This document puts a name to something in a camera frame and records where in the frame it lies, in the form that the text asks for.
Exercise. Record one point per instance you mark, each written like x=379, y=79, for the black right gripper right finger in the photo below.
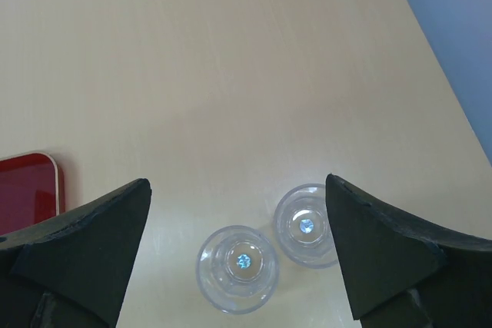
x=400, y=270

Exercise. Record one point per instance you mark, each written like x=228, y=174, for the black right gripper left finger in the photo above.
x=73, y=270

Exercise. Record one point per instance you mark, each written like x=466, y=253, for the clear faceted glass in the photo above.
x=237, y=269
x=302, y=229

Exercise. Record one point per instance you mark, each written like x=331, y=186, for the red lacquer tray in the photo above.
x=32, y=190

